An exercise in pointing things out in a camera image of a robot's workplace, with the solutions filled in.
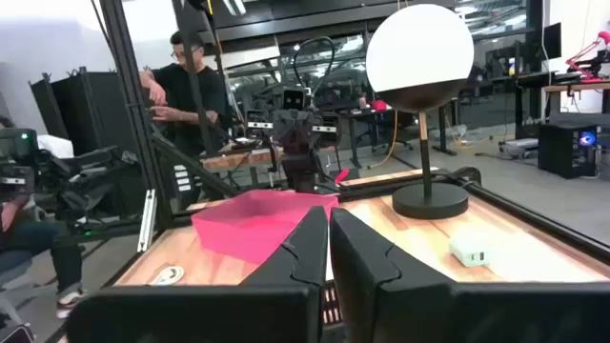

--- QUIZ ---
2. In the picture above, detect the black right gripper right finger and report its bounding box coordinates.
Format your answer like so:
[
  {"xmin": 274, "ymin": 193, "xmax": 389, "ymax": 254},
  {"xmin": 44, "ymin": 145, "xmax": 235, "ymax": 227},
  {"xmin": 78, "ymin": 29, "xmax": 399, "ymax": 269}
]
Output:
[{"xmin": 331, "ymin": 207, "xmax": 458, "ymax": 343}]

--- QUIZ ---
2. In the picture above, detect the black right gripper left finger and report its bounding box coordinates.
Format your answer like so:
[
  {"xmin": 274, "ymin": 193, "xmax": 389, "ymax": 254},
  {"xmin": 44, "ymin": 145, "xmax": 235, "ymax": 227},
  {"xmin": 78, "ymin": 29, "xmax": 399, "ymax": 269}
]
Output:
[{"xmin": 240, "ymin": 206, "xmax": 330, "ymax": 343}]

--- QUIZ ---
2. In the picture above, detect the pale mint USB charger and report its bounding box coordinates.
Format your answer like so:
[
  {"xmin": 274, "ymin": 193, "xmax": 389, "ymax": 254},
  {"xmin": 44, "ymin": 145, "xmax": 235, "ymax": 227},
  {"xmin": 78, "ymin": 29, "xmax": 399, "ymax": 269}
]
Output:
[{"xmin": 448, "ymin": 233, "xmax": 492, "ymax": 269}]

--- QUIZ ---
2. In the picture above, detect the white cable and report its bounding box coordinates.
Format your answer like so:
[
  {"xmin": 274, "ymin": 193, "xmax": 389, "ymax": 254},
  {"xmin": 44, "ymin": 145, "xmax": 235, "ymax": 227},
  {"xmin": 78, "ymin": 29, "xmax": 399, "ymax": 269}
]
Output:
[{"xmin": 149, "ymin": 265, "xmax": 186, "ymax": 288}]

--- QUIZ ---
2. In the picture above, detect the pink translucent plastic bin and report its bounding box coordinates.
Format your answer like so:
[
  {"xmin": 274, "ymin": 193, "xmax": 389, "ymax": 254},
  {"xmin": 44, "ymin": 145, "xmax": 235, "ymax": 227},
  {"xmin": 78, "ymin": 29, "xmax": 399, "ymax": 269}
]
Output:
[{"xmin": 190, "ymin": 189, "xmax": 340, "ymax": 266}]

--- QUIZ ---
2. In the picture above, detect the wooden background workbench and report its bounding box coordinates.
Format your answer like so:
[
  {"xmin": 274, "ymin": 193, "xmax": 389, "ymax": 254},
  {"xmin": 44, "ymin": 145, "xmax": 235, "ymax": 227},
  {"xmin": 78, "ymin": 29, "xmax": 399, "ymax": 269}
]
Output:
[{"xmin": 199, "ymin": 145, "xmax": 287, "ymax": 173}]

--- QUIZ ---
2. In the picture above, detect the standing person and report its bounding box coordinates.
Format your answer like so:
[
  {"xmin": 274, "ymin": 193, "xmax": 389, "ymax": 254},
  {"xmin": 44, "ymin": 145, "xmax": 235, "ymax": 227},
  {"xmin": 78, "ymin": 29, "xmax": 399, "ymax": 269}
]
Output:
[{"xmin": 138, "ymin": 30, "xmax": 231, "ymax": 158}]

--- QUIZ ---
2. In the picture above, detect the white globe black table lamp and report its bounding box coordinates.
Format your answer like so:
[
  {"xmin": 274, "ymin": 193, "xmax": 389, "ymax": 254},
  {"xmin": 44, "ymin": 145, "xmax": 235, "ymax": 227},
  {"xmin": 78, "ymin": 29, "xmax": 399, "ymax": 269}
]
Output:
[{"xmin": 365, "ymin": 3, "xmax": 476, "ymax": 221}]

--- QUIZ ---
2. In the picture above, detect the silver aluminium extrusion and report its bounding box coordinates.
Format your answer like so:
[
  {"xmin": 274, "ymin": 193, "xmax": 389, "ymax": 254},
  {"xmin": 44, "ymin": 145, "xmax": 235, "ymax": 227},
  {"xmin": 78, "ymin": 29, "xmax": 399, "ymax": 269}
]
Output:
[{"xmin": 136, "ymin": 188, "xmax": 158, "ymax": 253}]

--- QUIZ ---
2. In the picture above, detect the grey floor box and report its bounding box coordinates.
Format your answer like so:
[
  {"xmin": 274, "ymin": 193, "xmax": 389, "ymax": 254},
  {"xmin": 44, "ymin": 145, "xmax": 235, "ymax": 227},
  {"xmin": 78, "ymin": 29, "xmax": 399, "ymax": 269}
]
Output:
[{"xmin": 498, "ymin": 137, "xmax": 539, "ymax": 159}]

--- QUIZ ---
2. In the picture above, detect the black folding panel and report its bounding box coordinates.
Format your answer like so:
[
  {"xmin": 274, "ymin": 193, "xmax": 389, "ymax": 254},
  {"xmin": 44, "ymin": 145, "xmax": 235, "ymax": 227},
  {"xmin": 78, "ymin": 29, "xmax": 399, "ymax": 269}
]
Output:
[{"xmin": 28, "ymin": 66, "xmax": 142, "ymax": 156}]

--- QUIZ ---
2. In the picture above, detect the black computer tower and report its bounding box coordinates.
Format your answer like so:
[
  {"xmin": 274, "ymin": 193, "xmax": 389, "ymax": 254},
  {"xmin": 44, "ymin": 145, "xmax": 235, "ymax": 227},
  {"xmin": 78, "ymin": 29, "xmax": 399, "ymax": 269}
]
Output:
[{"xmin": 538, "ymin": 122, "xmax": 600, "ymax": 180}]

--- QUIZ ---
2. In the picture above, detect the black background monitor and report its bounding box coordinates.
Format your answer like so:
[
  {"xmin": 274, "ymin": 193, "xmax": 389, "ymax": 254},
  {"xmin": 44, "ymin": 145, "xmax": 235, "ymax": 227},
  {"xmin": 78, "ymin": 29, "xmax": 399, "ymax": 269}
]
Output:
[{"xmin": 542, "ymin": 21, "xmax": 563, "ymax": 61}]

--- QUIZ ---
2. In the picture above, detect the wooden background desk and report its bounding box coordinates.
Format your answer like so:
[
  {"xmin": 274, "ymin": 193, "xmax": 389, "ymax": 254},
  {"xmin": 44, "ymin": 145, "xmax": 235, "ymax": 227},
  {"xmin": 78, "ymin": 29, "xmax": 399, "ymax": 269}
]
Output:
[{"xmin": 542, "ymin": 80, "xmax": 610, "ymax": 115}]

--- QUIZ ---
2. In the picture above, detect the seated person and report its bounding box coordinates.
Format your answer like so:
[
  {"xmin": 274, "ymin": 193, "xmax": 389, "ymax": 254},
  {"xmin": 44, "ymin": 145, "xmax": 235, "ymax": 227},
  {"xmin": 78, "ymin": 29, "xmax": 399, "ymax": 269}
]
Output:
[{"xmin": 0, "ymin": 190, "xmax": 90, "ymax": 320}]

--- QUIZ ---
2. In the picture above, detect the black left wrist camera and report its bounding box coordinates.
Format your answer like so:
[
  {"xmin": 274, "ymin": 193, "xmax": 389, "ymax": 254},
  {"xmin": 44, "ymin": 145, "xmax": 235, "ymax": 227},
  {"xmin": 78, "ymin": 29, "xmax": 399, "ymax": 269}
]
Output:
[{"xmin": 282, "ymin": 87, "xmax": 307, "ymax": 112}]

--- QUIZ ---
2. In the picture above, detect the black left wrist camera cable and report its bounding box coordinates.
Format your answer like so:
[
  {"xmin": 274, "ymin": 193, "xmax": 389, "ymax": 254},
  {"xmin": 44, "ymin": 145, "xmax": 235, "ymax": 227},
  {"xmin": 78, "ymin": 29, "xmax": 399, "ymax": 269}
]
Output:
[{"xmin": 291, "ymin": 36, "xmax": 336, "ymax": 96}]

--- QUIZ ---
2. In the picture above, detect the black aluminium rig frame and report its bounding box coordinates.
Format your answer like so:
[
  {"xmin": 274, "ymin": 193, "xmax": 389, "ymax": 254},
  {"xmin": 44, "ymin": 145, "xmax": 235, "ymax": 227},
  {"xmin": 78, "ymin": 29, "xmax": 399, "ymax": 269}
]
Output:
[{"xmin": 90, "ymin": 0, "xmax": 610, "ymax": 266}]

